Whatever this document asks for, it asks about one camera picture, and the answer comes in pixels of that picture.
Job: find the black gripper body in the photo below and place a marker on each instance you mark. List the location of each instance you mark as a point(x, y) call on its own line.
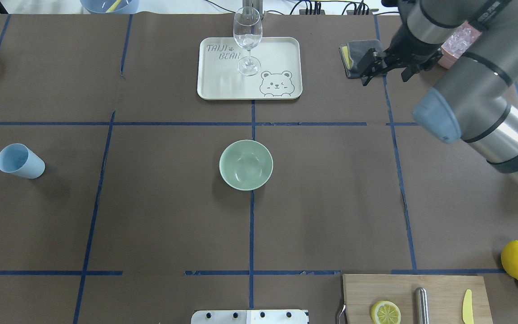
point(404, 53)

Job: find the green ceramic bowl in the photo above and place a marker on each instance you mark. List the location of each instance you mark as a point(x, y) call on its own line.
point(246, 165)

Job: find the light blue plastic cup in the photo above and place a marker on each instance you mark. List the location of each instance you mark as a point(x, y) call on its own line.
point(16, 159)

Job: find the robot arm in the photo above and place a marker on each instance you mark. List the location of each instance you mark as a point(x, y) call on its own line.
point(466, 103)

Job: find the ice cubes in pink bowl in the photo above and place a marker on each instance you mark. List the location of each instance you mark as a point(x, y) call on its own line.
point(461, 38)

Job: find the grey folded cloth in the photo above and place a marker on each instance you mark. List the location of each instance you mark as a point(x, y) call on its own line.
point(352, 53)

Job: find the cream bear serving tray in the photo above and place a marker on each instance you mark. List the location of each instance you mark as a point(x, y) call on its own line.
point(280, 77)

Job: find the clear wine glass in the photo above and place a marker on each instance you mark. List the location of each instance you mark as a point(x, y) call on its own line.
point(248, 33)

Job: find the wooden cutting board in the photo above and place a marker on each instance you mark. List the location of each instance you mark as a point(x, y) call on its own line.
point(444, 294)

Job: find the halved lemon slice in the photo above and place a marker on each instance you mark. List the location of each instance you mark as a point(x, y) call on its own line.
point(385, 312)

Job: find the yellow plastic knife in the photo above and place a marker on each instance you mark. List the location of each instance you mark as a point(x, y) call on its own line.
point(467, 307)

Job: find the blue bucket at edge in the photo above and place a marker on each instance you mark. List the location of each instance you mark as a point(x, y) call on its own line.
point(110, 6)

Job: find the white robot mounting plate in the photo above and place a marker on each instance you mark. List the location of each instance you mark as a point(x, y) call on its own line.
point(276, 316)

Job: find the steel knife handle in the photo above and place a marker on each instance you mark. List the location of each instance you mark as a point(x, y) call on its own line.
point(422, 306)

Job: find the metal fork handle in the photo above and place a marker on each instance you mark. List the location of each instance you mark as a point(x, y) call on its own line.
point(341, 317)

